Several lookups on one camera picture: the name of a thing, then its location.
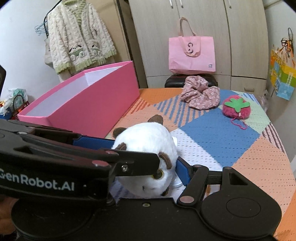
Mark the brown mesh basket bag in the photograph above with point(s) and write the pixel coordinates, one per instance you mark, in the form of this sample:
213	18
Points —
19	104

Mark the white plush panda head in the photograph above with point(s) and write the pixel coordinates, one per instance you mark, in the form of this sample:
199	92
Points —
148	137

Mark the colourful patchwork table cloth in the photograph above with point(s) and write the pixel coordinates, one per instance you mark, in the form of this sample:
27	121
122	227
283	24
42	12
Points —
209	138

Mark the blue wire hangers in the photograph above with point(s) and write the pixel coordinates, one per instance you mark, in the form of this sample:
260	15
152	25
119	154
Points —
41	29

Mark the colourful paper gift bag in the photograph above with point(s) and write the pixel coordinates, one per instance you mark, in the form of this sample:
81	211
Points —
282	72

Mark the pink strawberry plush purse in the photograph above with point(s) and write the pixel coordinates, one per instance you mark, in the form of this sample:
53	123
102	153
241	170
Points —
237	109

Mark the cream knitted cardigan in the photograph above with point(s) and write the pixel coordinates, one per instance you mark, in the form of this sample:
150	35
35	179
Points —
78	38

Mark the pink floral scrunchie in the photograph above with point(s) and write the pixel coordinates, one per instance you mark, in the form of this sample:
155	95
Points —
198	95

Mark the black suitcase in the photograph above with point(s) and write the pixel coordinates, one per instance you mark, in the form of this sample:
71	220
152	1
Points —
178	81

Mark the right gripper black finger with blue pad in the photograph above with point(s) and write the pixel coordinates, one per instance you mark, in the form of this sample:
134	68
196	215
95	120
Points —
194	178

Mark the beige wardrobe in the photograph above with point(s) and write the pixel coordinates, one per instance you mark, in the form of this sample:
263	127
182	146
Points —
227	39

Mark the pink tote bag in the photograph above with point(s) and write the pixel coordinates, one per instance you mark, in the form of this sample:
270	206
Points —
192	54

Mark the white plastic bag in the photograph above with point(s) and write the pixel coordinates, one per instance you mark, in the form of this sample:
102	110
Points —
7	104

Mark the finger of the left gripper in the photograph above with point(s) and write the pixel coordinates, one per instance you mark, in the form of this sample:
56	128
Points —
128	163
93	143

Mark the pink cardboard storage box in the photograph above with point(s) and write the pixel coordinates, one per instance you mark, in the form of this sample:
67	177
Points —
90	103

